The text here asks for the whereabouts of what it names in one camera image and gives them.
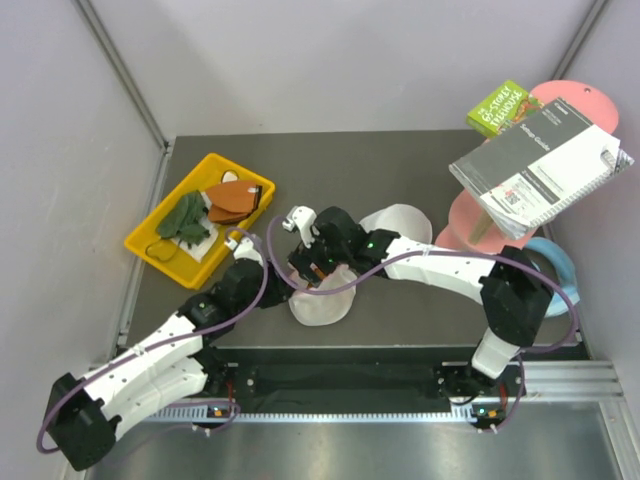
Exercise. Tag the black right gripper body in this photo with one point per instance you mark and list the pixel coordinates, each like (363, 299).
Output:
(321, 255)

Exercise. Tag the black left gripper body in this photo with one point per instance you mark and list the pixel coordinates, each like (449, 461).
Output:
(275, 296)

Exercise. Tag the pink-zippered round laundry bag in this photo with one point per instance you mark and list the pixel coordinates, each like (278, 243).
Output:
(316, 310)

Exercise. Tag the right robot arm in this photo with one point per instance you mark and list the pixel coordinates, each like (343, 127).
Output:
(433, 266)

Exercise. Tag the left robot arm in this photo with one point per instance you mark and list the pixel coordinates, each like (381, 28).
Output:
(86, 416)

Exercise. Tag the white mesh laundry bag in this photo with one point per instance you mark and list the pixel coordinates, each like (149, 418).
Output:
(404, 219)

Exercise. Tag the green bra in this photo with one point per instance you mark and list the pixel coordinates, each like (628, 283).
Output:
(183, 224)

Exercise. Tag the orange bra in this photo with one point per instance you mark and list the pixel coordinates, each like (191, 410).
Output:
(233, 201)

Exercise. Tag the yellow plastic tray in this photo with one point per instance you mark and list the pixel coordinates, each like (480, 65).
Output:
(183, 269)

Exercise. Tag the pink tiered stand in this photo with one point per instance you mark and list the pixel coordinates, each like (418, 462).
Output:
(469, 227)

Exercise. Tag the green treehouse book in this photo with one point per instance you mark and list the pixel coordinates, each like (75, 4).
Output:
(504, 107)

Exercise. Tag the grey setup guide booklet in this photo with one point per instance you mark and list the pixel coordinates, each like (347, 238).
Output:
(536, 169)

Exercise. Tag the blue headphones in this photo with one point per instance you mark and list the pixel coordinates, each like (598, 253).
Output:
(565, 272)

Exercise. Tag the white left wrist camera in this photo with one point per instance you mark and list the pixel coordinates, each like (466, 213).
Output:
(245, 249)

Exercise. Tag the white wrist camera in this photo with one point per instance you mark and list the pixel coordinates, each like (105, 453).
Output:
(245, 249)
(301, 219)

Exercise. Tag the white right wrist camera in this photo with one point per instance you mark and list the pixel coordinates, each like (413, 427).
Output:
(301, 219)

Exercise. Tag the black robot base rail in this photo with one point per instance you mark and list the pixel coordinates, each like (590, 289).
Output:
(351, 380)

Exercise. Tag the grey aluminium corner post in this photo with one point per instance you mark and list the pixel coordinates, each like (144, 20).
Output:
(103, 39)

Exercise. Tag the right aluminium corner post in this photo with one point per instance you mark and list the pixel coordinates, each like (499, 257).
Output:
(583, 32)

